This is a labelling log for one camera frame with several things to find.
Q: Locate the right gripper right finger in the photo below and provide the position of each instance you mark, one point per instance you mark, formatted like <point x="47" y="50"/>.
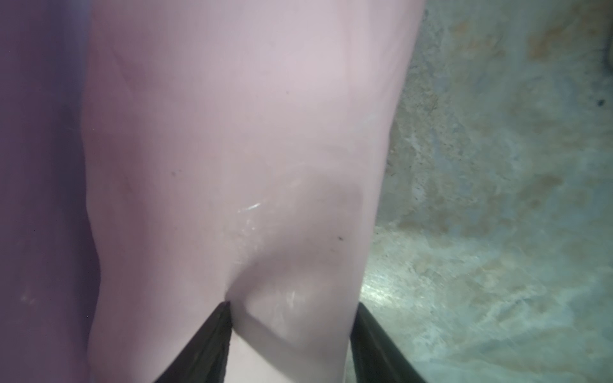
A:
<point x="376" y="358"/>

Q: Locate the purple pink wrapping paper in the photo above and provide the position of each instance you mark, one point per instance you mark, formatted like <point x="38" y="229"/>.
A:
<point x="165" y="163"/>

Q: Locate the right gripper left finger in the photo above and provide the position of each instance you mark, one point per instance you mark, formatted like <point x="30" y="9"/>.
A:
<point x="201" y="349"/>

